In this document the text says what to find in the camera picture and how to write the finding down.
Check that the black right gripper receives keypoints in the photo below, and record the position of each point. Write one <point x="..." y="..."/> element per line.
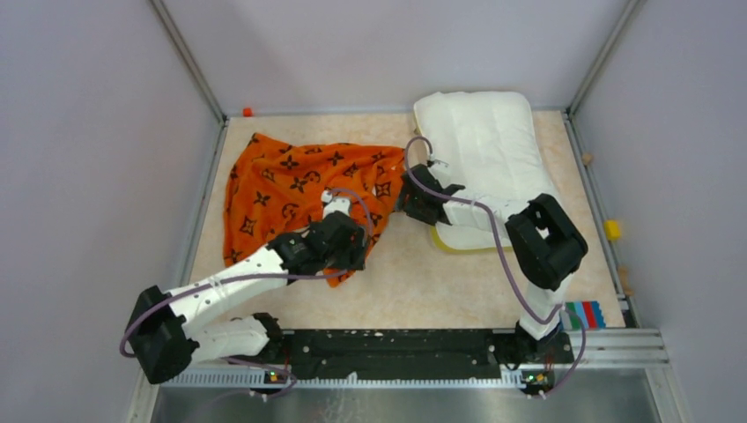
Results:
<point x="410" y="208"/>

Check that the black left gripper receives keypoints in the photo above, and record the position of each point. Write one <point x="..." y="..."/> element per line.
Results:
<point x="353" y="256"/>

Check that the orange patterned pillowcase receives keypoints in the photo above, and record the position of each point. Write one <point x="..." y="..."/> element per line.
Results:
<point x="275" y="187"/>

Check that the white pillow yellow edge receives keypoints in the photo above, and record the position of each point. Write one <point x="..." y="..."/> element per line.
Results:
<point x="489" y="141"/>

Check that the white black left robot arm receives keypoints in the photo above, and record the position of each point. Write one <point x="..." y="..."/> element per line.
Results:
<point x="168" y="331"/>

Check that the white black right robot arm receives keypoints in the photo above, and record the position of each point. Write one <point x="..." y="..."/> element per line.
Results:
<point x="547" y="245"/>

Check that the small tan wooden block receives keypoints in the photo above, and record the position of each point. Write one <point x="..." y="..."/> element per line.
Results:
<point x="587" y="158"/>

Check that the yellow toy block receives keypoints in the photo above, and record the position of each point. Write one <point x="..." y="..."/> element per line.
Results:
<point x="612" y="229"/>

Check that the multicolour toy brick stack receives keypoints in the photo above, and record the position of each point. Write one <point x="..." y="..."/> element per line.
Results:
<point x="582" y="314"/>

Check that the tan wooden piece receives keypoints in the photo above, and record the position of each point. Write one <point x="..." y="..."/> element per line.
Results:
<point x="623" y="275"/>

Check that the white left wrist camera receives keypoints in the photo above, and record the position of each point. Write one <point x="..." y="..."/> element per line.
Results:
<point x="333" y="203"/>

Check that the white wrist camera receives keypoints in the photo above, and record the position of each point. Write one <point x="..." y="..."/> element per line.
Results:
<point x="333" y="203"/>
<point x="440" y="171"/>

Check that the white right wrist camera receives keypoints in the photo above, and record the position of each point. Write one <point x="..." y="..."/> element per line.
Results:
<point x="440" y="171"/>

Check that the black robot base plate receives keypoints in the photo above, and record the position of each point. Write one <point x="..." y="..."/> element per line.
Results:
<point x="420" y="355"/>

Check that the aluminium front rail frame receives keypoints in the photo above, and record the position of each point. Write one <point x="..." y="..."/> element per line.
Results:
<point x="596" y="349"/>

